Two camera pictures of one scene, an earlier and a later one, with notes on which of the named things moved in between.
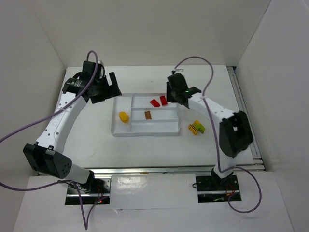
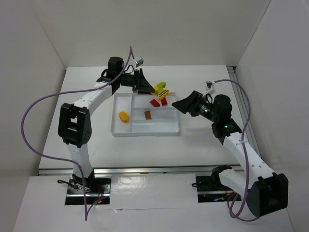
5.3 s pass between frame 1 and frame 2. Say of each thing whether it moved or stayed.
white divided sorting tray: stayed
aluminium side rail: stayed
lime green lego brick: moved
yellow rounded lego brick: stayed
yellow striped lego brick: moved
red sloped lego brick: stayed
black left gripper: moved
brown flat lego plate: stayed
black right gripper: moved
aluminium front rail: stayed
